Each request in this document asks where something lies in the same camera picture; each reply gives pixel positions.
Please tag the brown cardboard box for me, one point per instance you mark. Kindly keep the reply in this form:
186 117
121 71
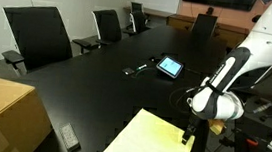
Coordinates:
4 117

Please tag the black camera on stand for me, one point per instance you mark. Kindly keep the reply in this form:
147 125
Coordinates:
256 18

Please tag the tan tape wad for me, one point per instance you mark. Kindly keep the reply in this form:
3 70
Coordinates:
217 126

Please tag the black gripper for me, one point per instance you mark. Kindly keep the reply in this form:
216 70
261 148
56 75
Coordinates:
201 125

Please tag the black conference webcam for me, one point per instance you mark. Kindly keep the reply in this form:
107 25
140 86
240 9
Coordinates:
210 11

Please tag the wooden credenza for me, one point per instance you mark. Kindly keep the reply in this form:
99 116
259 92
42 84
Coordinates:
234 33

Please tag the yellow towel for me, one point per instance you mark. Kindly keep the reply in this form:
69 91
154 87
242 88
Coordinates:
143 143

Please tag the small grey remote control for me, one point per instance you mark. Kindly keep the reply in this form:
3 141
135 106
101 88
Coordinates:
69 137

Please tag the tablet with lit screen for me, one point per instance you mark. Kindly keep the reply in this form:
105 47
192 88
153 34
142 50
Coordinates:
169 66

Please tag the small black adapter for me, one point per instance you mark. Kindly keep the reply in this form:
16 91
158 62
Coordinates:
128 71

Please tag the white marker pen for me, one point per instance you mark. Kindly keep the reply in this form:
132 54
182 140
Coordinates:
142 66

